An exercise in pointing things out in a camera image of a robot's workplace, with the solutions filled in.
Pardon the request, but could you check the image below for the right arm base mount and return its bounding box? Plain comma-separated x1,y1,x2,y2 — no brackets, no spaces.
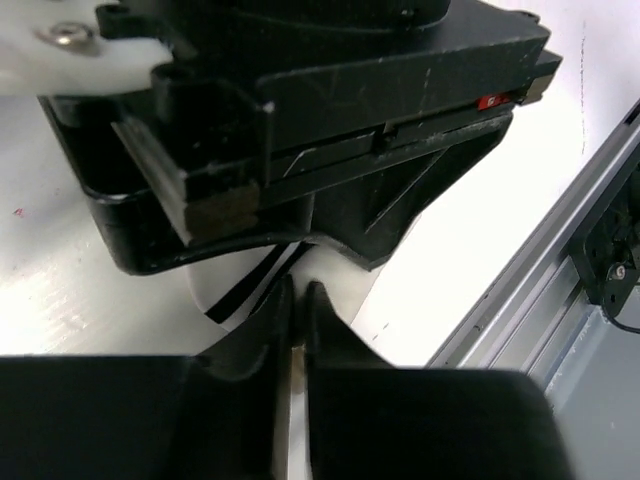
569,166,639,334

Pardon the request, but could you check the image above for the aluminium frame rail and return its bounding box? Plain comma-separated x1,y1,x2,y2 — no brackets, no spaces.
428,107,639,388

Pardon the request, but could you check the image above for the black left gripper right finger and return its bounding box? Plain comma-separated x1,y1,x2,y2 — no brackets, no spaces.
304,282,574,479

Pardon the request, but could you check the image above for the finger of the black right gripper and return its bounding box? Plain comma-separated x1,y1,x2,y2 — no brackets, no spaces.
82,179,313,275

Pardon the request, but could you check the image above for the white sock with black stripes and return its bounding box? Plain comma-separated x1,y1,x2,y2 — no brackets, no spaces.
166,271,391,479

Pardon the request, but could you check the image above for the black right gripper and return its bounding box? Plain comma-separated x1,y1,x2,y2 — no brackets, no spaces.
50,1,561,270

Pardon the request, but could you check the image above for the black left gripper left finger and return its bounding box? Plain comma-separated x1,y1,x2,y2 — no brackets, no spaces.
0,274,295,480

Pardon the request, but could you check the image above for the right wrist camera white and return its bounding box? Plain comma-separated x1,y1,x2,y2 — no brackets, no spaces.
1,1,172,96

